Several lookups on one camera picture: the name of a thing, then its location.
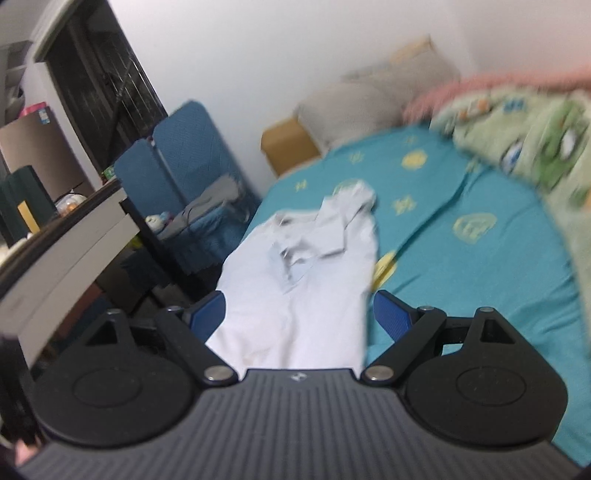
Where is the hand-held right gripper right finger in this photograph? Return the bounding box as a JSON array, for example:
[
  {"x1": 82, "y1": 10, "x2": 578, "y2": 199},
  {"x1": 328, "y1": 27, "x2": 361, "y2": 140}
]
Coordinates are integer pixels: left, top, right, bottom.
[{"x1": 360, "y1": 290, "x2": 517, "y2": 387}]

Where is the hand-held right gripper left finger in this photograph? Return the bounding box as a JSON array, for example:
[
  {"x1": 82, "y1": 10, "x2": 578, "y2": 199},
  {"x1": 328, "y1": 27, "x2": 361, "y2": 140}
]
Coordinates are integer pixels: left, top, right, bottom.
[{"x1": 83, "y1": 290, "x2": 240, "y2": 387}]

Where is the white printed shirt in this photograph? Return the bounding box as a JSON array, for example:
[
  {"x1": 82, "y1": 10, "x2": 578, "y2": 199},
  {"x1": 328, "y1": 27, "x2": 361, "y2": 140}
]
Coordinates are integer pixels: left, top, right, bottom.
[{"x1": 204, "y1": 181, "x2": 380, "y2": 371}]

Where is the teal smiley print bed sheet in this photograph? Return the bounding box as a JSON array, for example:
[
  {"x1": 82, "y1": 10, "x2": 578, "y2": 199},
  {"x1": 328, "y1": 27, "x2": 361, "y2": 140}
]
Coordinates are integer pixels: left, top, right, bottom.
[{"x1": 203, "y1": 126, "x2": 591, "y2": 462}]

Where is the grey cloth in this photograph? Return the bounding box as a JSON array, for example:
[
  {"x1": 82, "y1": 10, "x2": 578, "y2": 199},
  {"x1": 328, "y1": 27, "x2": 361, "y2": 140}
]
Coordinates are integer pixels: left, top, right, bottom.
[{"x1": 161, "y1": 174, "x2": 246, "y2": 237}]

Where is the white desk with black legs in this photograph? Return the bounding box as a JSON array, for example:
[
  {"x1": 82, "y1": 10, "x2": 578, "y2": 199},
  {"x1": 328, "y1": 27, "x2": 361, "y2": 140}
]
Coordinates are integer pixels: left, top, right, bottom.
[{"x1": 0, "y1": 177, "x2": 204, "y2": 367}]

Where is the blue covered chair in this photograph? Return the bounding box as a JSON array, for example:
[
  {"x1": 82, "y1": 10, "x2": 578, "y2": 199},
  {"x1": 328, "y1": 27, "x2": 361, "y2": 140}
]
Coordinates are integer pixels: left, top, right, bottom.
[
  {"x1": 113, "y1": 137, "x2": 186, "y2": 223},
  {"x1": 151, "y1": 100, "x2": 262, "y2": 273}
]

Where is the yellow paper packet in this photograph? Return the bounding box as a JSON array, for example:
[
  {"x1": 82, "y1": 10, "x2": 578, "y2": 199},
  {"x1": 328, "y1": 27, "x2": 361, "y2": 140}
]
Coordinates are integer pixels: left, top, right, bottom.
[{"x1": 17, "y1": 201, "x2": 41, "y2": 237}]

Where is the small clutter on desk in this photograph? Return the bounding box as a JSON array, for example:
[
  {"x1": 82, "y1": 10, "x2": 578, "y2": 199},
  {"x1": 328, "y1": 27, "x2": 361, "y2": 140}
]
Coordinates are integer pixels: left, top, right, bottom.
[{"x1": 54, "y1": 193, "x2": 89, "y2": 217}]

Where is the yellow padded headboard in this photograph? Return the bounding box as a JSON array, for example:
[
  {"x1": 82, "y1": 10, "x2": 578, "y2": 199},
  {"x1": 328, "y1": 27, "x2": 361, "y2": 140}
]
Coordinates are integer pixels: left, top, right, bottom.
[{"x1": 260, "y1": 117, "x2": 322, "y2": 179}]

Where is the dark green bag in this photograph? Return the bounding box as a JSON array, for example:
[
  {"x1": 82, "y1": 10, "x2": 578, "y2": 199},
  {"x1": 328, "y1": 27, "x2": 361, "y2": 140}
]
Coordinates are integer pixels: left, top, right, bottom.
[{"x1": 0, "y1": 165, "x2": 59, "y2": 243}]

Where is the grey pillow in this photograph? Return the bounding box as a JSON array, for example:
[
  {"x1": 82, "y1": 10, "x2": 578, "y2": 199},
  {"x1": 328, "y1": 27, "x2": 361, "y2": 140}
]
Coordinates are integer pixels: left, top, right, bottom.
[{"x1": 297, "y1": 46, "x2": 461, "y2": 154}]

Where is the green cartoon print blanket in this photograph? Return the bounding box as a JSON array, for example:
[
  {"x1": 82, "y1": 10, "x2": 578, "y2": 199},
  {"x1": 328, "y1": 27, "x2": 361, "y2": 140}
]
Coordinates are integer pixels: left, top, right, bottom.
[{"x1": 430, "y1": 87, "x2": 591, "y2": 298}]

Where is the brown cardboard box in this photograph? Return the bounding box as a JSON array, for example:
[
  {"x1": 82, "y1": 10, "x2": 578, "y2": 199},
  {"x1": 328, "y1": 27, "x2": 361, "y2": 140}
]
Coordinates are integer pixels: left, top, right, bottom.
[{"x1": 0, "y1": 112, "x2": 94, "y2": 197}]

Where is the pink fluffy blanket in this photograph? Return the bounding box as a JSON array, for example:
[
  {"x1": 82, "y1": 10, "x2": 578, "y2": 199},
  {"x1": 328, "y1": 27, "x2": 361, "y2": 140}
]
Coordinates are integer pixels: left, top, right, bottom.
[{"x1": 403, "y1": 66, "x2": 591, "y2": 121}]

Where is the dark barred window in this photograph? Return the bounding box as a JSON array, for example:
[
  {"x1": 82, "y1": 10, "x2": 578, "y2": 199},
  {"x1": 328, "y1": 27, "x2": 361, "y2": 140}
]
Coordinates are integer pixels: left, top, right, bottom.
[{"x1": 45, "y1": 0, "x2": 170, "y2": 177}]

